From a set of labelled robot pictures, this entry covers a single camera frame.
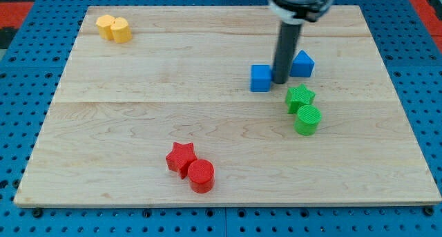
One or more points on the red star block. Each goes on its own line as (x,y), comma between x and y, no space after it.
(180,158)

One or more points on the blue triangle block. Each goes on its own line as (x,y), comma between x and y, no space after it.
(302,65)

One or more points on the wooden board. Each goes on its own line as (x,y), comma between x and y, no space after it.
(184,77)

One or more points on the yellow heart block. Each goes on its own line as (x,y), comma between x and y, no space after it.
(120,30)

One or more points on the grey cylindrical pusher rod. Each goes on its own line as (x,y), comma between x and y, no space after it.
(285,50)

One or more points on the yellow hexagon block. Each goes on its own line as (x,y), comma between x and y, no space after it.
(104,24)

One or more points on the green star block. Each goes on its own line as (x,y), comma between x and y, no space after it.
(298,96)

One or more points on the green cylinder block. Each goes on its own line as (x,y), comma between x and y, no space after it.
(307,120)

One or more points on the blue cube block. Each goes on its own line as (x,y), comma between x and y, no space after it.
(260,78)

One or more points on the red cylinder block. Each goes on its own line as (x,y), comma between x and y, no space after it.
(201,176)

